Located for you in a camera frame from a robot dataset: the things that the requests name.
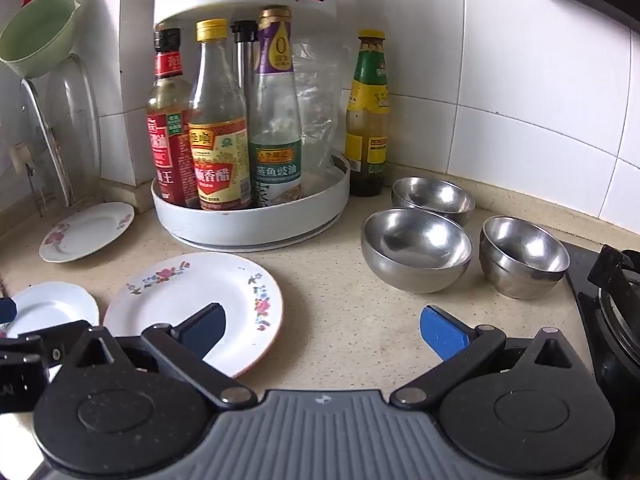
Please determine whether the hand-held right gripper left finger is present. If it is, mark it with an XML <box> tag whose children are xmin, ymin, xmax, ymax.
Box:
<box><xmin>62</xmin><ymin>303</ymin><xmax>258</xmax><ymax>408</ymax></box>

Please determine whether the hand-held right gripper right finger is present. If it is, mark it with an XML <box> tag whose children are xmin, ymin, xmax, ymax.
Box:
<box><xmin>390</xmin><ymin>306</ymin><xmax>586</xmax><ymax>408</ymax></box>

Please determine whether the pink floral white plate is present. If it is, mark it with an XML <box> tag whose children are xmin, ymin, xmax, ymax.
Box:
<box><xmin>0</xmin><ymin>281</ymin><xmax>100</xmax><ymax>341</ymax></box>
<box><xmin>39</xmin><ymin>202</ymin><xmax>136</xmax><ymax>264</ymax></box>

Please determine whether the large colourful floral plate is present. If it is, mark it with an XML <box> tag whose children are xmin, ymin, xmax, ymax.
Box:
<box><xmin>102</xmin><ymin>252</ymin><xmax>284</xmax><ymax>380</ymax></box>

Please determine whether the stainless steel bowl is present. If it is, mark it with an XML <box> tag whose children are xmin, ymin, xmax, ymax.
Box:
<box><xmin>391</xmin><ymin>176</ymin><xmax>476</xmax><ymax>226</ymax></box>
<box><xmin>479</xmin><ymin>216</ymin><xmax>571</xmax><ymax>300</ymax></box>
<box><xmin>361</xmin><ymin>207</ymin><xmax>473</xmax><ymax>294</ymax></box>

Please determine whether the black gas stove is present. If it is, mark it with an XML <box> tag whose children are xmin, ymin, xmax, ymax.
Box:
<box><xmin>560</xmin><ymin>240</ymin><xmax>640</xmax><ymax>480</ymax></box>

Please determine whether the yellow cap vinegar bottle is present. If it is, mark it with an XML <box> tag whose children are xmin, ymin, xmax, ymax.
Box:
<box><xmin>187</xmin><ymin>19</ymin><xmax>251</xmax><ymax>211</ymax></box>

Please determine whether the glass pot lid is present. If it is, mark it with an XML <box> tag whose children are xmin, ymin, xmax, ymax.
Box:
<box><xmin>20</xmin><ymin>77</ymin><xmax>73</xmax><ymax>218</ymax></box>

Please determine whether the black stove pot support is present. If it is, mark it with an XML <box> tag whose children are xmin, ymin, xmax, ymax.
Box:
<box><xmin>587</xmin><ymin>244</ymin><xmax>640</xmax><ymax>341</ymax></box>

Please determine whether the red label soy sauce bottle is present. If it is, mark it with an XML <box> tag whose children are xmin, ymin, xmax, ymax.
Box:
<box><xmin>146</xmin><ymin>27</ymin><xmax>201</xmax><ymax>208</ymax></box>

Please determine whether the clear glass bowl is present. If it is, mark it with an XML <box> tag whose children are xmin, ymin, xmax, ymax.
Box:
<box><xmin>45</xmin><ymin>54</ymin><xmax>103</xmax><ymax>206</ymax></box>

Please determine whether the purple label sauce bottle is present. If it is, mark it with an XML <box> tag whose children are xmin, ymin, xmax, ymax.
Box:
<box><xmin>248</xmin><ymin>6</ymin><xmax>304</xmax><ymax>209</ymax></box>

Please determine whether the green yellow label sauce bottle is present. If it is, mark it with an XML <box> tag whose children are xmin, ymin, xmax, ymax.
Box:
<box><xmin>345</xmin><ymin>30</ymin><xmax>392</xmax><ymax>197</ymax></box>

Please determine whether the clear plastic bag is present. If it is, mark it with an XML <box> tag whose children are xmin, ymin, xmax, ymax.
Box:
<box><xmin>292</xmin><ymin>35</ymin><xmax>351</xmax><ymax>186</ymax></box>

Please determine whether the stainless steel dispenser bottle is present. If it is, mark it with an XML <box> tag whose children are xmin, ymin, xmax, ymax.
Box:
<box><xmin>231</xmin><ymin>20</ymin><xmax>261</xmax><ymax>106</ymax></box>

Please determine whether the light green plastic bowl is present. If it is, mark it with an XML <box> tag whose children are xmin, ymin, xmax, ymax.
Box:
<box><xmin>0</xmin><ymin>0</ymin><xmax>82</xmax><ymax>80</ymax></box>

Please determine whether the white two-tier rotating rack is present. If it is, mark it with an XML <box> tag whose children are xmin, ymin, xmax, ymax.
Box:
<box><xmin>150</xmin><ymin>0</ymin><xmax>352</xmax><ymax>253</ymax></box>

